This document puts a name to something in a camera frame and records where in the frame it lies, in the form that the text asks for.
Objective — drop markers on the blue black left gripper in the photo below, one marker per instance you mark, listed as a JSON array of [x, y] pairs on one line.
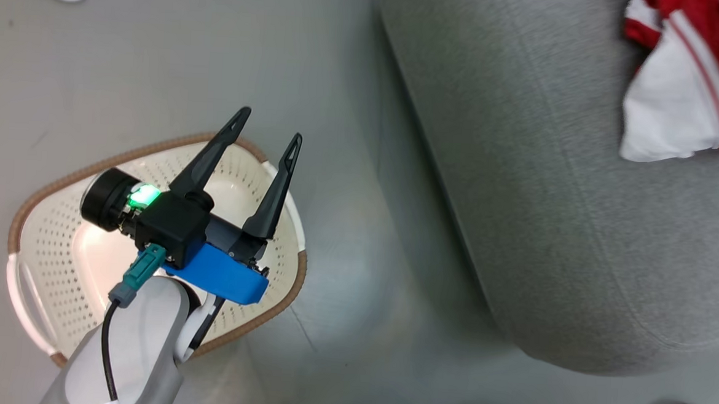
[[220, 278]]

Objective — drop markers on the red white lettered garment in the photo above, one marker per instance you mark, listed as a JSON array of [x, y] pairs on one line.
[[666, 107]]

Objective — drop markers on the white perforated laundry basket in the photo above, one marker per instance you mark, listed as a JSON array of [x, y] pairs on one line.
[[55, 254]]

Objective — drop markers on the grey fabric sofa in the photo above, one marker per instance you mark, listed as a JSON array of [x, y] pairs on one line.
[[551, 175]]

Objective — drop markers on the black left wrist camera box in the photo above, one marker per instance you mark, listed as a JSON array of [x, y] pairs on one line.
[[170, 229]]

